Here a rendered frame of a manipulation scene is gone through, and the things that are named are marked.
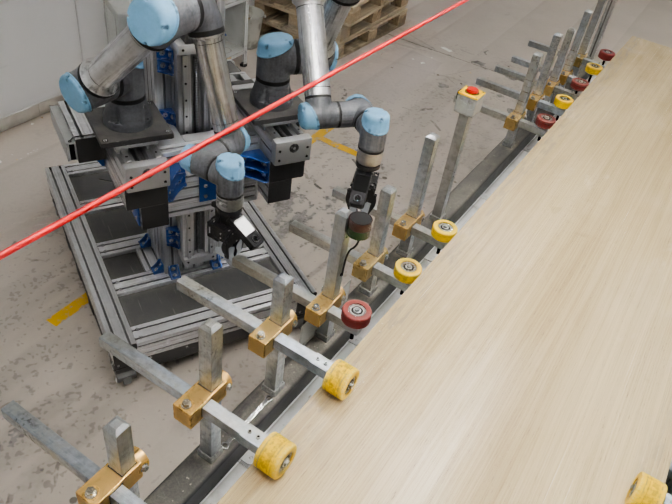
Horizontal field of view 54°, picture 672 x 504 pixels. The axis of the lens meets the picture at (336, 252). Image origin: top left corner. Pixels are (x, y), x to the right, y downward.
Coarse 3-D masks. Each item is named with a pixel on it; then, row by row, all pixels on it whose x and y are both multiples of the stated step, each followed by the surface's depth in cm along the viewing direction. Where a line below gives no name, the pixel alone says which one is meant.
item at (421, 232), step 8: (336, 192) 224; (344, 192) 223; (344, 200) 223; (376, 208) 218; (392, 216) 216; (400, 216) 216; (392, 224) 217; (416, 224) 214; (416, 232) 213; (424, 232) 211; (424, 240) 213; (432, 240) 211; (440, 248) 210
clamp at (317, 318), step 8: (320, 296) 181; (336, 296) 182; (344, 296) 185; (312, 304) 178; (320, 304) 179; (328, 304) 179; (336, 304) 183; (312, 312) 177; (320, 312) 176; (312, 320) 178; (320, 320) 177
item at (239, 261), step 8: (240, 256) 191; (232, 264) 192; (240, 264) 190; (248, 264) 189; (256, 264) 189; (248, 272) 189; (256, 272) 187; (264, 272) 187; (272, 272) 188; (264, 280) 187; (272, 280) 185; (296, 288) 184; (296, 296) 183; (304, 296) 182; (312, 296) 182; (304, 304) 183; (328, 312) 179; (336, 312) 179; (336, 320) 178; (344, 328) 178
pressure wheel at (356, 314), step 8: (344, 304) 175; (352, 304) 175; (360, 304) 176; (344, 312) 172; (352, 312) 173; (360, 312) 174; (368, 312) 174; (344, 320) 173; (352, 320) 171; (360, 320) 171; (368, 320) 173; (352, 328) 173; (360, 328) 173; (352, 336) 180
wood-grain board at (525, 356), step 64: (640, 64) 338; (576, 128) 273; (640, 128) 280; (512, 192) 229; (576, 192) 234; (640, 192) 240; (448, 256) 197; (512, 256) 201; (576, 256) 205; (640, 256) 209; (384, 320) 173; (448, 320) 176; (512, 320) 179; (576, 320) 182; (640, 320) 186; (384, 384) 156; (448, 384) 159; (512, 384) 161; (576, 384) 164; (640, 384) 167; (320, 448) 141; (384, 448) 143; (448, 448) 145; (512, 448) 147; (576, 448) 149; (640, 448) 151
